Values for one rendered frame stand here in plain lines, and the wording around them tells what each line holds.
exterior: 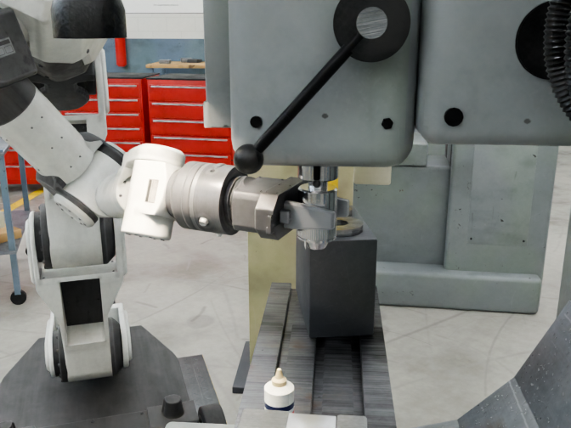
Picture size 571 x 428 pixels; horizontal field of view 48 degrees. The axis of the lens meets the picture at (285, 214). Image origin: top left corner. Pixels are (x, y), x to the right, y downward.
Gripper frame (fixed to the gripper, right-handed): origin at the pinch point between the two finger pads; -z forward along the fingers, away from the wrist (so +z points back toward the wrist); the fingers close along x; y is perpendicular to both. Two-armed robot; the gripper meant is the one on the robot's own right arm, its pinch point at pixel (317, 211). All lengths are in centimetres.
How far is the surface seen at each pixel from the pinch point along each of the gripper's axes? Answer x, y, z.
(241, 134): -11.5, -10.7, 4.2
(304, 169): -2.2, -5.5, 0.9
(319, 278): 30.1, 21.8, 10.3
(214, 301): 211, 125, 134
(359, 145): -8.1, -9.9, -7.2
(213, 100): -5.6, -13.1, 10.7
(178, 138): 386, 75, 264
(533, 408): 16.1, 29.7, -26.8
